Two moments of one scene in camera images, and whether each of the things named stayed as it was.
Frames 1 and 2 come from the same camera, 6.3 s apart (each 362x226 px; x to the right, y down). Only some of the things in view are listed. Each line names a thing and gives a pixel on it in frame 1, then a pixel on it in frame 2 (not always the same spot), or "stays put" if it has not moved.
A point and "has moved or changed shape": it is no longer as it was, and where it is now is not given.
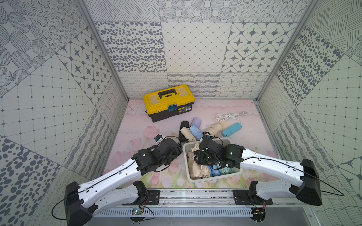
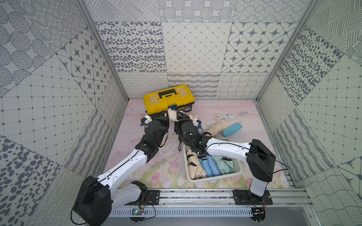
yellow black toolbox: (168, 101) stays put
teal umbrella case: (231, 130) stays put
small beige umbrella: (187, 133) has moved or changed shape
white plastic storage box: (225, 141) has moved or changed shape
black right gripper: (200, 160) → (183, 119)
